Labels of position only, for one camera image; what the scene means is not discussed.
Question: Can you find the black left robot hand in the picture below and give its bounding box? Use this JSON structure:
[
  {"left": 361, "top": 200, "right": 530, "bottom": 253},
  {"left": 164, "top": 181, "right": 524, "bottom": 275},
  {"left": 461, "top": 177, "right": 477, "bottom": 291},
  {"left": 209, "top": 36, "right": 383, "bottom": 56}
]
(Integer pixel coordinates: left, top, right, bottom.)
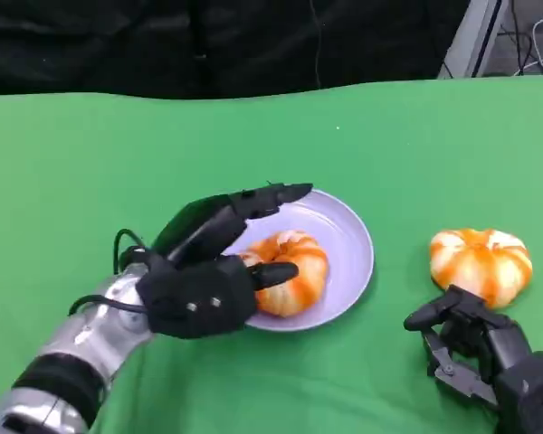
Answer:
[{"left": 135, "top": 182, "right": 315, "bottom": 340}]

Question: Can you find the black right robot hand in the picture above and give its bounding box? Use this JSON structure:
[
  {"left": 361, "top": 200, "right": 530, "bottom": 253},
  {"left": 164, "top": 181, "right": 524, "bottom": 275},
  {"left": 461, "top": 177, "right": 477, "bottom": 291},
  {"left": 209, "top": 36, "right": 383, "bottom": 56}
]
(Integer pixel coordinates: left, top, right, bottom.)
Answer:
[{"left": 403, "top": 284, "right": 543, "bottom": 434}]

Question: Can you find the orange white toy bread roll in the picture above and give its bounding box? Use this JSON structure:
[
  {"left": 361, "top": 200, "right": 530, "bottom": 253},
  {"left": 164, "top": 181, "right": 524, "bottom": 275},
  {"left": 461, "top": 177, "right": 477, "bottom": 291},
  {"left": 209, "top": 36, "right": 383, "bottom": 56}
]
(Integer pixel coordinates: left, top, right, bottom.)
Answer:
[
  {"left": 429, "top": 228, "right": 534, "bottom": 311},
  {"left": 238, "top": 230, "right": 330, "bottom": 317}
]

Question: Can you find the lilac plate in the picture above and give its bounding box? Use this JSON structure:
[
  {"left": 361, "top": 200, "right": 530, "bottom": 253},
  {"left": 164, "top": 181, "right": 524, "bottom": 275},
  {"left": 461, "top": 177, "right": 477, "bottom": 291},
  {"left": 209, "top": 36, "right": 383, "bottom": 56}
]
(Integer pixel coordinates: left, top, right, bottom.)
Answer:
[{"left": 216, "top": 188, "right": 375, "bottom": 334}]

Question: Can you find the green table cloth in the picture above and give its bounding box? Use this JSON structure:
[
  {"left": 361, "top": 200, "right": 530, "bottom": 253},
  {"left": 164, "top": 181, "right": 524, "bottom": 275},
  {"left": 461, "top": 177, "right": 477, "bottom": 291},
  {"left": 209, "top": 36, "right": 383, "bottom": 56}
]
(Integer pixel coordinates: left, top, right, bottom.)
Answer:
[{"left": 0, "top": 74, "right": 543, "bottom": 434}]

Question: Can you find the black drape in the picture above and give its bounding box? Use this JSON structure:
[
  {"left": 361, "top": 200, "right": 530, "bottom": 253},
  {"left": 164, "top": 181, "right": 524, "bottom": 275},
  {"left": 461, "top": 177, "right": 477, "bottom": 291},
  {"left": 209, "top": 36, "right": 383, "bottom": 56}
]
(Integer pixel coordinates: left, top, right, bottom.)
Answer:
[{"left": 0, "top": 0, "right": 470, "bottom": 99}]

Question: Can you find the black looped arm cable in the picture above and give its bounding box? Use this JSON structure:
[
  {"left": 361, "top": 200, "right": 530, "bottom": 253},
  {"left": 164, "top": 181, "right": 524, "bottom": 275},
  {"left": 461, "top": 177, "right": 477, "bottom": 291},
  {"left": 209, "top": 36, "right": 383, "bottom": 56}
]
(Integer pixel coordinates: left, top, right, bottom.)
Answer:
[{"left": 112, "top": 228, "right": 167, "bottom": 277}]

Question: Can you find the black floor cable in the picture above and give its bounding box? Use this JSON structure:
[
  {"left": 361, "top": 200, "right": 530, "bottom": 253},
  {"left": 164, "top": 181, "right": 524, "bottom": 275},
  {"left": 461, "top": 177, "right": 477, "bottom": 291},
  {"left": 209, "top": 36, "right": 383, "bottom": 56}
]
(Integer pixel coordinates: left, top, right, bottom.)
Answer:
[{"left": 506, "top": 0, "right": 530, "bottom": 76}]

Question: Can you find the white cable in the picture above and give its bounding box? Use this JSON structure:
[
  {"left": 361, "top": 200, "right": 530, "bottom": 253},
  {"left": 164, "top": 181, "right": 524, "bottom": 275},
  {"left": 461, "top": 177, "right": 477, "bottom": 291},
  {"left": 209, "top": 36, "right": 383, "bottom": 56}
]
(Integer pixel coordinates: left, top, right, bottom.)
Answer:
[{"left": 519, "top": 17, "right": 543, "bottom": 76}]

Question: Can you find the grey metal frame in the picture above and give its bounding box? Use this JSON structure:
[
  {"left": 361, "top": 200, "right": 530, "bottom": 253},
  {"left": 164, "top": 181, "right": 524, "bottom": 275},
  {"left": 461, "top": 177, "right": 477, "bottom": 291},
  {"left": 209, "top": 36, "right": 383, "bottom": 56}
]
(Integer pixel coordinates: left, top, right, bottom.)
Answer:
[{"left": 436, "top": 0, "right": 512, "bottom": 79}]

